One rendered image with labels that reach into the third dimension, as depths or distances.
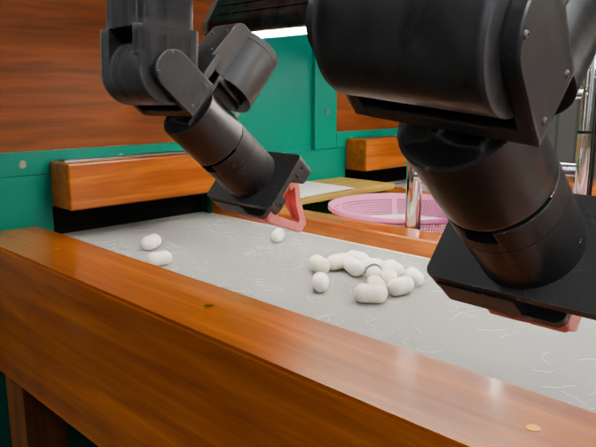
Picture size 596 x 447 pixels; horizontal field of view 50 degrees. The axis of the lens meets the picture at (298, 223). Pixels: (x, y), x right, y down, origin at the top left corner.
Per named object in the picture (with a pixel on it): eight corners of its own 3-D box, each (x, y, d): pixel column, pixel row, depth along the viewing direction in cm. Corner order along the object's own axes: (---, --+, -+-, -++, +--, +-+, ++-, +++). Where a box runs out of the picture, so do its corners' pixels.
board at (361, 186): (278, 208, 109) (278, 201, 109) (223, 199, 120) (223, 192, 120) (395, 189, 132) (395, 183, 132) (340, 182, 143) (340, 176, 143)
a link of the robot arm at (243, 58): (97, 75, 58) (148, 72, 52) (164, -16, 61) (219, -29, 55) (184, 156, 65) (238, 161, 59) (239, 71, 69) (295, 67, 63)
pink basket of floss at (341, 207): (499, 279, 99) (503, 220, 97) (327, 278, 100) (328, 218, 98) (463, 241, 125) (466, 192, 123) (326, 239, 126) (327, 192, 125)
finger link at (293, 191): (286, 197, 77) (240, 150, 71) (331, 205, 72) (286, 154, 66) (259, 245, 75) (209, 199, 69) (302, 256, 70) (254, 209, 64)
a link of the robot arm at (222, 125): (146, 126, 60) (183, 129, 56) (184, 70, 62) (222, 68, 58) (193, 169, 64) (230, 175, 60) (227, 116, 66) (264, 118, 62)
